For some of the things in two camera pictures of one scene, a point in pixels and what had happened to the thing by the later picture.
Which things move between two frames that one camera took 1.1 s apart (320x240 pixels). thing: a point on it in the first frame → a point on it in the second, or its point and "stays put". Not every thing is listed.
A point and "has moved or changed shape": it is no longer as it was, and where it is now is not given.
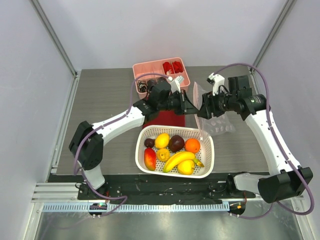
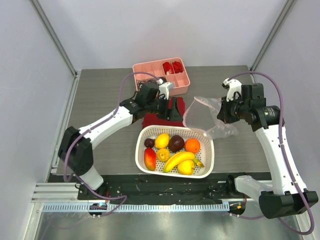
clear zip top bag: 215,126 has moved or changed shape
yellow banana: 185,155 stays put
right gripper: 207,107 → 223,111
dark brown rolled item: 162,80 stays put
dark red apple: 176,143 stays put
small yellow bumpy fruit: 163,155 stays put
